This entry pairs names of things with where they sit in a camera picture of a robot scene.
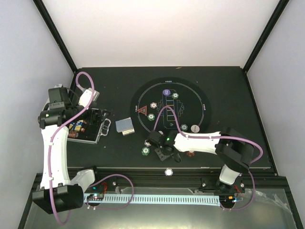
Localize blue chip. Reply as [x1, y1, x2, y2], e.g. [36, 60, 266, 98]
[144, 140, 151, 147]

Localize green poker chip stack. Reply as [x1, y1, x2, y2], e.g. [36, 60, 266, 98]
[141, 147, 150, 156]

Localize white chip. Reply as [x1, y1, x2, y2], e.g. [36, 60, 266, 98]
[164, 168, 173, 176]

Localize white round blind button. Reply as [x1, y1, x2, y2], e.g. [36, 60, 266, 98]
[191, 125, 200, 133]

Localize red triangular dealer button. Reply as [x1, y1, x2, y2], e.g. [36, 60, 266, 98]
[137, 106, 147, 116]

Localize purple round blind button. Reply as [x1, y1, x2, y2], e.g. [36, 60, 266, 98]
[163, 89, 172, 96]

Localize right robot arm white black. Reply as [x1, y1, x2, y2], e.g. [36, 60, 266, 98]
[146, 128, 254, 193]

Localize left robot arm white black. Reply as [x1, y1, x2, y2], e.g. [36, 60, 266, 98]
[32, 86, 106, 214]

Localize aluminium poker chip case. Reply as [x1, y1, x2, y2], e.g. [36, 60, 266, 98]
[68, 111, 112, 144]

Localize chips inside case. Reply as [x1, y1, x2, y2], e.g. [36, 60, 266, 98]
[68, 119, 88, 139]

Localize red poker chip stack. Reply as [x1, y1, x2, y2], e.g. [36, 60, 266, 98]
[186, 151, 195, 157]

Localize blue playing card deck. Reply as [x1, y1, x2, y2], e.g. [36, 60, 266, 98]
[115, 117, 133, 133]

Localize white card box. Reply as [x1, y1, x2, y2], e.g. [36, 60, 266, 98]
[122, 128, 135, 136]

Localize round black poker mat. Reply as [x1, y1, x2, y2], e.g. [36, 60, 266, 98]
[130, 77, 212, 146]

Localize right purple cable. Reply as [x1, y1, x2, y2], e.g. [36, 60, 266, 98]
[153, 106, 264, 212]

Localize purple cable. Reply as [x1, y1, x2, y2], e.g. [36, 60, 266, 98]
[47, 71, 134, 226]
[153, 106, 264, 212]

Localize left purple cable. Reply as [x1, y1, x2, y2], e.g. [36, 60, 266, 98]
[47, 71, 134, 226]

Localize white slotted cable duct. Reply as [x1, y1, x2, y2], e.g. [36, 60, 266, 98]
[84, 193, 220, 207]

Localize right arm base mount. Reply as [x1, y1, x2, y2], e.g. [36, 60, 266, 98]
[199, 176, 245, 208]

